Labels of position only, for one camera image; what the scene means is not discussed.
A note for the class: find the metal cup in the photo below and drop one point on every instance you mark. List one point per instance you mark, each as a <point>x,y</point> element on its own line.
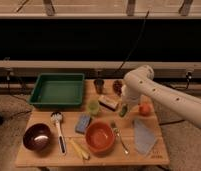
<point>99,85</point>

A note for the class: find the yellow corn piece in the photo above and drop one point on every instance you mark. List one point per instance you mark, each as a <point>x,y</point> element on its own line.
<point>83,154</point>

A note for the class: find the red tomato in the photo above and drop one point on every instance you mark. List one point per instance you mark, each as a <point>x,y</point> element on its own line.
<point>144,109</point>

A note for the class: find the green pepper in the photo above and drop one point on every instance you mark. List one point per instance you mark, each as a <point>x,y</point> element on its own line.
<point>124,110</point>

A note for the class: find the wooden table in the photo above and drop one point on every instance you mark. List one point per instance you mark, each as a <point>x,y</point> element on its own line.
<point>52,157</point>

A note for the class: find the green plastic tray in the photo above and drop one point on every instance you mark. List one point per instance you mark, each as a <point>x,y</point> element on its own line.
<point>58,90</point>

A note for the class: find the orange bowl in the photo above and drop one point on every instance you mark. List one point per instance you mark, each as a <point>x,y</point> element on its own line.
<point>99,138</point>

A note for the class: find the blue sponge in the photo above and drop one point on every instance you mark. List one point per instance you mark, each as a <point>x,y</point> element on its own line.
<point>82,124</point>

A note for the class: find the small green cup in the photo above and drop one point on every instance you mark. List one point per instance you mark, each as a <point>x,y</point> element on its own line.
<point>93,107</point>

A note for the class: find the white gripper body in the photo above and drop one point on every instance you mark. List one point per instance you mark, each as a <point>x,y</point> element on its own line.
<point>129,97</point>

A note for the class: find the grey blue cloth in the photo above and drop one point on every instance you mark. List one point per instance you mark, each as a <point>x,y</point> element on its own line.
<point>144,138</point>

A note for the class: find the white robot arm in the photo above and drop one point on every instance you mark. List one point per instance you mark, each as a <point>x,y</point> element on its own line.
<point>139,82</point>

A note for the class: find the metal fork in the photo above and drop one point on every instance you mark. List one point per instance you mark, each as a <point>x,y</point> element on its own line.
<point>116,131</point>

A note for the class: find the dark grapes bunch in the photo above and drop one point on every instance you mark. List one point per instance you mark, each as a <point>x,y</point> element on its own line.
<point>117,85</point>

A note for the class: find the dark red bowl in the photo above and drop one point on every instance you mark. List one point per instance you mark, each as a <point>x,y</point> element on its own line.
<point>37,137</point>

